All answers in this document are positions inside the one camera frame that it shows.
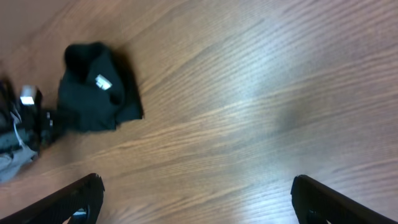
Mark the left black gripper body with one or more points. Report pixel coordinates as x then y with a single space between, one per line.
33 126

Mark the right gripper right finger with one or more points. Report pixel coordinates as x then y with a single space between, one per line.
314 202

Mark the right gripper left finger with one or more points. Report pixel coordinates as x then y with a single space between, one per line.
79 202

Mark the black t-shirt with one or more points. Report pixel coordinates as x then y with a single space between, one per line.
97 91

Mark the folded grey shirt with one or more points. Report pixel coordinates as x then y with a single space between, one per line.
11 162

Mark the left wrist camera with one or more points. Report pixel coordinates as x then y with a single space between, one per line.
28 95

